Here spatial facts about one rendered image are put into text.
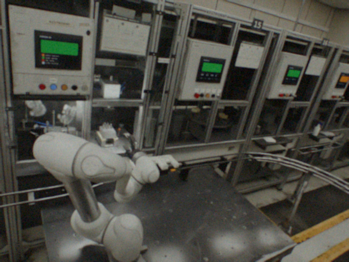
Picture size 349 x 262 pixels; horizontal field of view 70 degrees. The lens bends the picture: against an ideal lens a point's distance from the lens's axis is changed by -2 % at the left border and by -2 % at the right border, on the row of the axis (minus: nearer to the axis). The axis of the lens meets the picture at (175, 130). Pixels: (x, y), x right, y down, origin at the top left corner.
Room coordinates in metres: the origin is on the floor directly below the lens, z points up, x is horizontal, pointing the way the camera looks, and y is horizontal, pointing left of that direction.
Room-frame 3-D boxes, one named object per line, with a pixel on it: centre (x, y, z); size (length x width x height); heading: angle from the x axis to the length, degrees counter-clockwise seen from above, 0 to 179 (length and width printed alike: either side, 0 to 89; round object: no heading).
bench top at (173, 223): (1.36, -0.07, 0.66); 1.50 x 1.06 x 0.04; 125
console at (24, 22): (1.50, 0.83, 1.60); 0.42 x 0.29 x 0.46; 125
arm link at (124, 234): (0.98, 0.14, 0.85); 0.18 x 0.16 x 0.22; 78
